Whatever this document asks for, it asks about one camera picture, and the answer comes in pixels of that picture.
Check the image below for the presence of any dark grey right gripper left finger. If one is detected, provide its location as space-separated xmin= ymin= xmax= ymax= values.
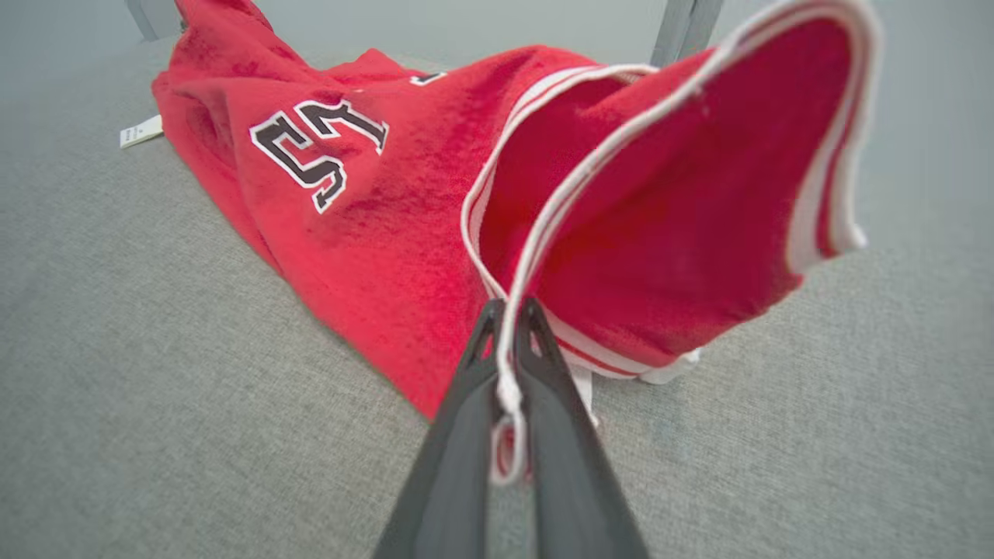
xmin=373 ymin=299 xmax=506 ymax=559

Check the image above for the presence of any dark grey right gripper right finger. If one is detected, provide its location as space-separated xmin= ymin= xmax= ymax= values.
xmin=513 ymin=297 xmax=649 ymax=559

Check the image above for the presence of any red jersey with number 23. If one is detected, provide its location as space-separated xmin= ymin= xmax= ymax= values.
xmin=119 ymin=0 xmax=886 ymax=486

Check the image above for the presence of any grey partition post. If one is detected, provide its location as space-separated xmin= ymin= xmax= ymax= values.
xmin=651 ymin=0 xmax=725 ymax=69

